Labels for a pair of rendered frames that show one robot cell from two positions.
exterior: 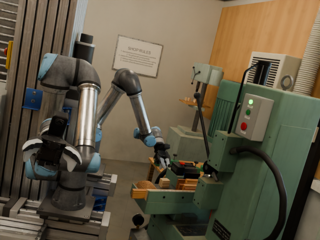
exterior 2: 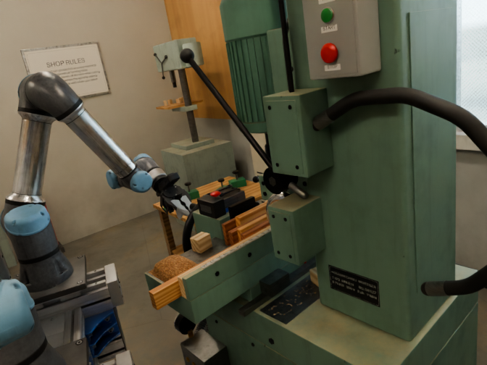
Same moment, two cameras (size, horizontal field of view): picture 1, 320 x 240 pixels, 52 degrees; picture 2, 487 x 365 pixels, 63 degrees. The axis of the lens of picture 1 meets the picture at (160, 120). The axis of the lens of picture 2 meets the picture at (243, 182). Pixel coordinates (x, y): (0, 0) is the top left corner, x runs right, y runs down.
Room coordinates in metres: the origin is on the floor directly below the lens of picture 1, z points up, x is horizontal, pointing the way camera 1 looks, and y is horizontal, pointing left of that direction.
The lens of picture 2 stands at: (0.64, -0.01, 1.38)
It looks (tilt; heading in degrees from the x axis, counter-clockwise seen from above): 17 degrees down; 347
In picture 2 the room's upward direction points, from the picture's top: 9 degrees counter-clockwise
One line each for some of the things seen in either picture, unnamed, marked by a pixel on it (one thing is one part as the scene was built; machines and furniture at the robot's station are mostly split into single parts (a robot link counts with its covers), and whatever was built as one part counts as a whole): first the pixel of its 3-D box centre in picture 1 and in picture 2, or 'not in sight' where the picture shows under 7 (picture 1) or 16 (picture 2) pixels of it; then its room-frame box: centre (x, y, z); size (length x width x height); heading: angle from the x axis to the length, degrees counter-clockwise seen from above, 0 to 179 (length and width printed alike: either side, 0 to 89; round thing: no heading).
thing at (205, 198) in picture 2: (183, 167); (219, 199); (1.74, -0.18, 0.99); 0.13 x 0.11 x 0.06; 116
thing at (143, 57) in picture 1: (137, 56); (68, 72); (4.49, 0.47, 1.48); 0.64 x 0.02 x 0.46; 111
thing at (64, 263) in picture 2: not in sight; (43, 264); (1.88, 0.37, 0.87); 0.15 x 0.15 x 0.10
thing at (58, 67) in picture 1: (50, 119); not in sight; (1.34, 0.45, 1.19); 0.15 x 0.12 x 0.55; 110
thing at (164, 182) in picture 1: (164, 182); (201, 242); (1.63, -0.09, 0.92); 0.04 x 0.03 x 0.04; 122
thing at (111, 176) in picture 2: (143, 134); (125, 176); (2.12, 0.09, 1.03); 0.11 x 0.11 x 0.08; 23
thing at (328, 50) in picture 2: (243, 126); (329, 53); (1.23, -0.31, 1.36); 0.03 x 0.01 x 0.03; 26
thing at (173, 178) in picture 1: (181, 180); (225, 221); (1.74, -0.19, 0.91); 0.15 x 0.14 x 0.09; 116
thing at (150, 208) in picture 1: (186, 194); (246, 240); (1.66, -0.23, 0.87); 0.61 x 0.30 x 0.06; 116
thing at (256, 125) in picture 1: (254, 117); (340, 24); (1.24, -0.34, 1.40); 0.10 x 0.06 x 0.16; 26
